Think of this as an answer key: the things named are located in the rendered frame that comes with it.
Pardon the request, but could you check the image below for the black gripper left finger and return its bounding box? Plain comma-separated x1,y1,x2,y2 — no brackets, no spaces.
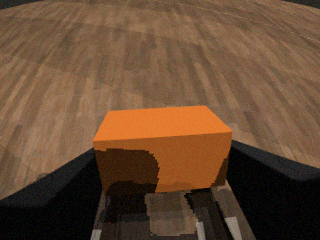
0,147,103,240

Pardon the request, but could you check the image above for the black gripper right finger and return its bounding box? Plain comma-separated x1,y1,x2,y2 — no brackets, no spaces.
225,139,320,240

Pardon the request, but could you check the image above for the orange block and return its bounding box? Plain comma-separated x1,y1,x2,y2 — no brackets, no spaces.
93,105,232,196

